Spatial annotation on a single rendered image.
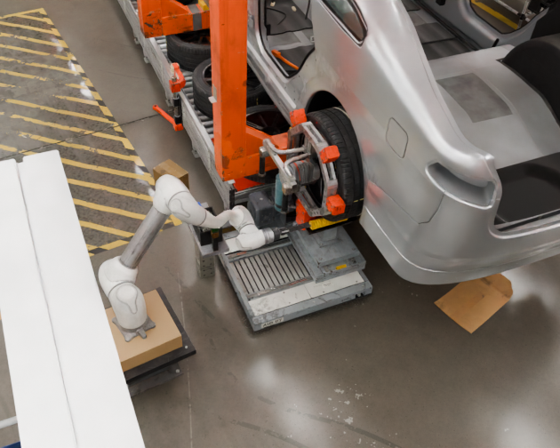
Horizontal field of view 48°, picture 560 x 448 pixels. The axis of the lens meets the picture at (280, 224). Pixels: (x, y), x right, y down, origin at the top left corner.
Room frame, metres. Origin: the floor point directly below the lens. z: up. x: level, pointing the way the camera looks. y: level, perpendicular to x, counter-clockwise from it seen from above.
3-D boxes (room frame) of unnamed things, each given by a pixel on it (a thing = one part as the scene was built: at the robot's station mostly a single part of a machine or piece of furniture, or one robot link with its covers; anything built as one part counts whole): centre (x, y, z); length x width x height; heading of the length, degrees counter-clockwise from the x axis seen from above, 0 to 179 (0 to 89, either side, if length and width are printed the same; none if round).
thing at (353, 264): (2.91, -0.31, 0.13); 0.50 x 0.36 x 0.10; 26
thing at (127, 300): (1.99, 0.77, 0.57); 0.18 x 0.16 x 0.22; 34
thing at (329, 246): (2.91, -0.31, 0.32); 0.40 x 0.30 x 0.28; 26
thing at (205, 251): (2.70, 0.46, 0.44); 0.43 x 0.17 x 0.03; 26
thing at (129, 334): (1.97, 0.74, 0.43); 0.22 x 0.18 x 0.06; 40
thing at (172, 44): (5.02, 0.78, 0.39); 0.66 x 0.66 x 0.24
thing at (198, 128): (4.29, 0.87, 0.28); 2.47 x 0.09 x 0.22; 26
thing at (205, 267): (2.72, 0.48, 0.21); 0.10 x 0.10 x 0.42; 26
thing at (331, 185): (2.83, -0.16, 0.85); 0.54 x 0.07 x 0.54; 26
